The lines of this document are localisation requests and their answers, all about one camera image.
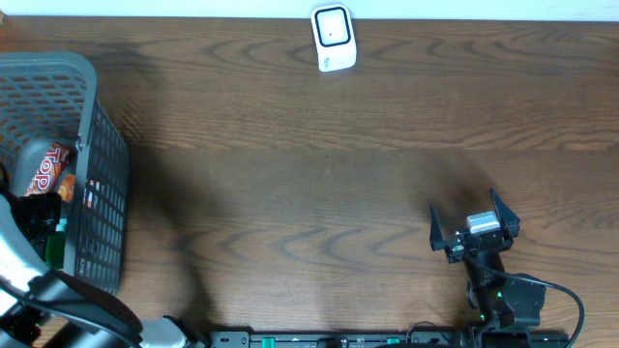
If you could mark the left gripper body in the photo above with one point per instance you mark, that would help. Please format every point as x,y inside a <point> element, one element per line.
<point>33,214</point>

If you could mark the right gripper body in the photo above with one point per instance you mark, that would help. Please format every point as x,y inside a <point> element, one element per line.
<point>456,251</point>

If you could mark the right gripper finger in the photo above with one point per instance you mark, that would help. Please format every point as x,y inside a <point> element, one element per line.
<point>436,240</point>
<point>508,220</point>

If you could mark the green lid jar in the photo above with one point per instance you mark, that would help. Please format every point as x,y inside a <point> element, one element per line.
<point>54,250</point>

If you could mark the red Top chocolate bar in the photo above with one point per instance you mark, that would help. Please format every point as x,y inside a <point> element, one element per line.
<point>54,162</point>

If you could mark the small orange snack box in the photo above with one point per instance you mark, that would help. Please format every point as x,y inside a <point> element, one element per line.
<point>66,188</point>

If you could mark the light blue wipes packet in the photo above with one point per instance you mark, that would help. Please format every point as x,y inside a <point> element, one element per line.
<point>61,225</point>

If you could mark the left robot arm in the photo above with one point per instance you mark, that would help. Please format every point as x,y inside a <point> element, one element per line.
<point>96,317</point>

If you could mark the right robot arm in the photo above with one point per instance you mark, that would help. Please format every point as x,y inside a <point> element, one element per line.
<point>510,305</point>

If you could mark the white barcode scanner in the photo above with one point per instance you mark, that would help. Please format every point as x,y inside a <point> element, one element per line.
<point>334,38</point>

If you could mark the grey plastic basket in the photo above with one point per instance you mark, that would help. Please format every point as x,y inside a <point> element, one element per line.
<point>52,97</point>

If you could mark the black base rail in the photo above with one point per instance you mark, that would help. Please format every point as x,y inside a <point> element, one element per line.
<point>421,337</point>

